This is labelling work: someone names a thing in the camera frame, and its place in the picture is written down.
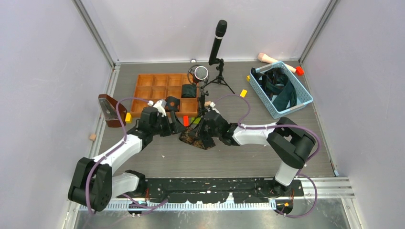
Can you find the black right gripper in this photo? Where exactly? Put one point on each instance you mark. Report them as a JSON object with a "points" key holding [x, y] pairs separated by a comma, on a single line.
{"points": [[200, 131]]}

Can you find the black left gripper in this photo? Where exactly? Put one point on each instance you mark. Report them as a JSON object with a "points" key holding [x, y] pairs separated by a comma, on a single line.
{"points": [[175, 127]]}

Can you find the black key pattern tie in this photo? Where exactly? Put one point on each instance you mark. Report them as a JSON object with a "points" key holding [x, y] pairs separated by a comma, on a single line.
{"points": [[204, 144]]}

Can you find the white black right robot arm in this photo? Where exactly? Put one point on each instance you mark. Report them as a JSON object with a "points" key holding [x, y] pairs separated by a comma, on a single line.
{"points": [[292, 143]]}

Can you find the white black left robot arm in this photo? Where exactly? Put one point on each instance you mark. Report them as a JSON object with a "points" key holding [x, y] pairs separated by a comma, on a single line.
{"points": [[94, 183]]}

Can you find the lime green flat brick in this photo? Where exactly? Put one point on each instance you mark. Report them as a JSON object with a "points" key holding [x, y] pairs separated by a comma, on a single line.
{"points": [[195, 121]]}

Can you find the yellow block by metronome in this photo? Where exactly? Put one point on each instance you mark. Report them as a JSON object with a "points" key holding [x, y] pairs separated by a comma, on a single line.
{"points": [[128, 118]]}

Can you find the rolled black tie in tray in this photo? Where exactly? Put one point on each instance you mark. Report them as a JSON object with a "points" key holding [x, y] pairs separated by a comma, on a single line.
{"points": [[172, 104]]}

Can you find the orange red block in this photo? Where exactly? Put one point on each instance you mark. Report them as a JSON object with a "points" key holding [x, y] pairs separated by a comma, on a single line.
{"points": [[186, 121]]}

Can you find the small black tripod stand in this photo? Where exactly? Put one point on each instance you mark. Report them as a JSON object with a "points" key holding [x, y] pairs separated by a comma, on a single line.
{"points": [[202, 110]]}

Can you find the orange wooden compartment tray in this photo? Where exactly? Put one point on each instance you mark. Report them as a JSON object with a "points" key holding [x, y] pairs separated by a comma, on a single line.
{"points": [[162, 85]]}

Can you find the rolled dark green tie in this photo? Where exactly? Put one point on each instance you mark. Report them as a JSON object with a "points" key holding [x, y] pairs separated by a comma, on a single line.
{"points": [[188, 91]]}

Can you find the yellow toy brick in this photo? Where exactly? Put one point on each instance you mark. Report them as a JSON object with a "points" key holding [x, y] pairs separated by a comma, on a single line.
{"points": [[243, 93]]}

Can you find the brown wooden metronome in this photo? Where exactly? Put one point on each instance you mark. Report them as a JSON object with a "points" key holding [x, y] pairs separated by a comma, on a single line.
{"points": [[110, 113]]}

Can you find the round silver mesh microphone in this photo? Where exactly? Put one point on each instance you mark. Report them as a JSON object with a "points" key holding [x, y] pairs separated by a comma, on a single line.
{"points": [[197, 73]]}

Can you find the small wooden cube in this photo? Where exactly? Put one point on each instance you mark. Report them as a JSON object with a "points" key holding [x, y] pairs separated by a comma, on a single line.
{"points": [[92, 137]]}

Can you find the dark green patterned tie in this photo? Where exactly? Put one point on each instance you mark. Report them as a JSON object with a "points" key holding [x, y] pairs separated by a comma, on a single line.
{"points": [[287, 97]]}

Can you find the navy brown striped tie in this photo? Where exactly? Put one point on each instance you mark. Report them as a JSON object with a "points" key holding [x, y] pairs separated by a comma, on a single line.
{"points": [[272, 82]]}

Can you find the beige wooden pestle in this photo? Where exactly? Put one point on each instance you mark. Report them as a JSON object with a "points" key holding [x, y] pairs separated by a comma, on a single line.
{"points": [[265, 58]]}

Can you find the black handheld microphone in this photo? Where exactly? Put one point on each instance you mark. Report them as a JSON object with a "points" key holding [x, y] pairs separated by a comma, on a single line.
{"points": [[220, 31]]}

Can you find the red block at corner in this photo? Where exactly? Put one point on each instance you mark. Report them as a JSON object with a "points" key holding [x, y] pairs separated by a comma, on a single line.
{"points": [[299, 71]]}

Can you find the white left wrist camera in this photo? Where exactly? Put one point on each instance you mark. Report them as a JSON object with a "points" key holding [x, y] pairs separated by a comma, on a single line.
{"points": [[160, 106]]}

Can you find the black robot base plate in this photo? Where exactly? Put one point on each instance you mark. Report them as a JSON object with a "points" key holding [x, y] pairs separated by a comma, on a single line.
{"points": [[214, 190]]}

